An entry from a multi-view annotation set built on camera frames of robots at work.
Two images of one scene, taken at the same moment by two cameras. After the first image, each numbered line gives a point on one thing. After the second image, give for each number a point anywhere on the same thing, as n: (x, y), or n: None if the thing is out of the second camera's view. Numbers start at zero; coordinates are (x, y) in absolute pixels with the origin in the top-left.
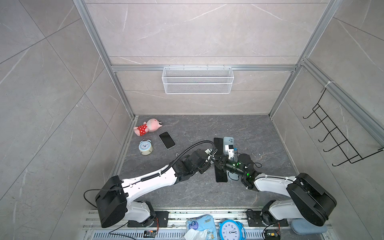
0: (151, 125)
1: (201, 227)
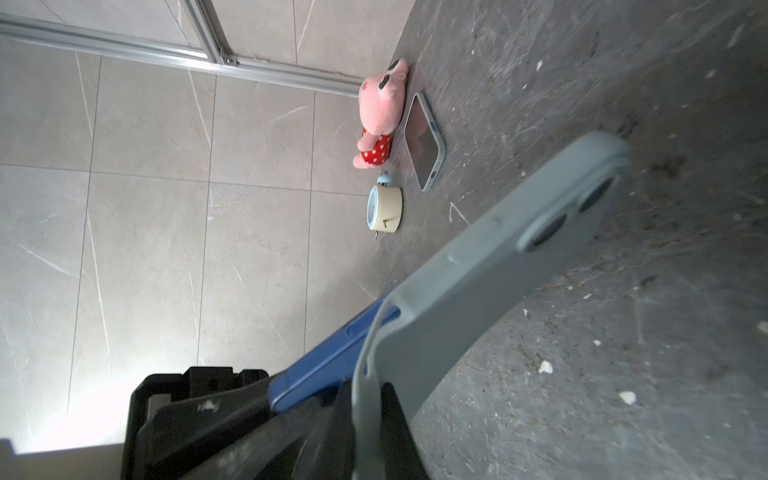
0: (381, 105)
1: None
